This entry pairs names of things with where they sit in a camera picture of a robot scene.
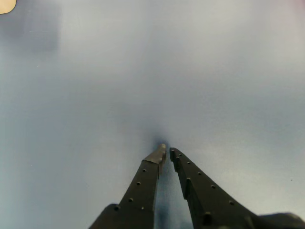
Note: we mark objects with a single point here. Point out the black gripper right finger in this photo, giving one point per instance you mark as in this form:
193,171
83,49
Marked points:
209,205

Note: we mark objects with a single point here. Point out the beige metal box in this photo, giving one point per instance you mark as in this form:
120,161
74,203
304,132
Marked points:
6,6

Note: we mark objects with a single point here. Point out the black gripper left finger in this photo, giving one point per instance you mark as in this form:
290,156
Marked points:
140,190

